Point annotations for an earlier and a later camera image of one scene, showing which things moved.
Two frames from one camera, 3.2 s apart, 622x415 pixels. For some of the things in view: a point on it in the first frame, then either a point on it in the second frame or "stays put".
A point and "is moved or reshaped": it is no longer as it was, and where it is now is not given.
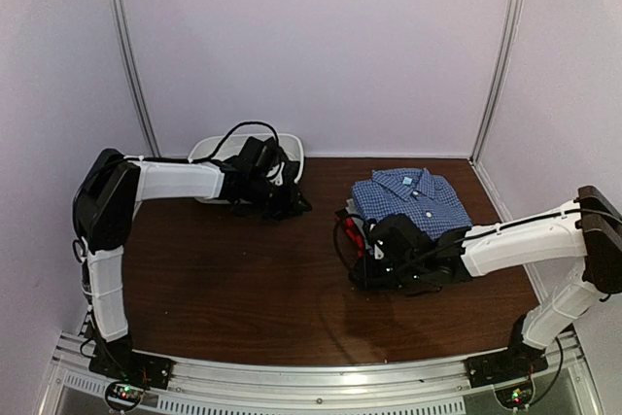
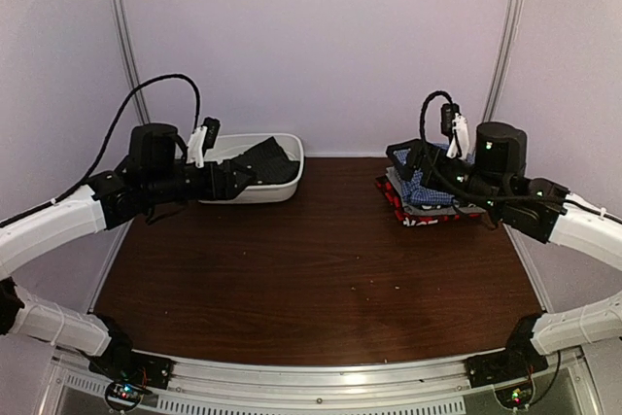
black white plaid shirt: x=353 y=209 to x=395 y=180
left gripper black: x=290 y=205 to x=224 y=189
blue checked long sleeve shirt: x=429 y=201 is moved or reshaped
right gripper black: x=367 y=276 to x=422 y=153
